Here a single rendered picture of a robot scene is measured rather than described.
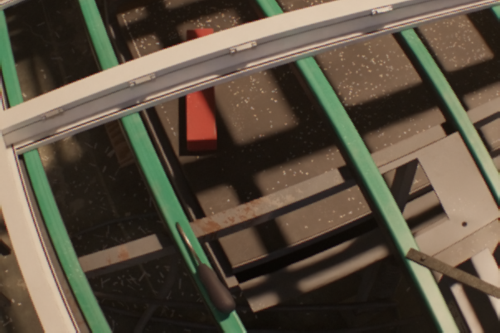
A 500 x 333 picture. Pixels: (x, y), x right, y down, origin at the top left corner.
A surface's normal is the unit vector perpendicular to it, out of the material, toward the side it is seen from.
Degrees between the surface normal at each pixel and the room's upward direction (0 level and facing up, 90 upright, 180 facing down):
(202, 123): 0
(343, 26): 90
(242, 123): 0
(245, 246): 0
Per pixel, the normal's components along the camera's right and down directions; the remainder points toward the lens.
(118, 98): 0.38, 0.76
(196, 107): 0.00, -0.58
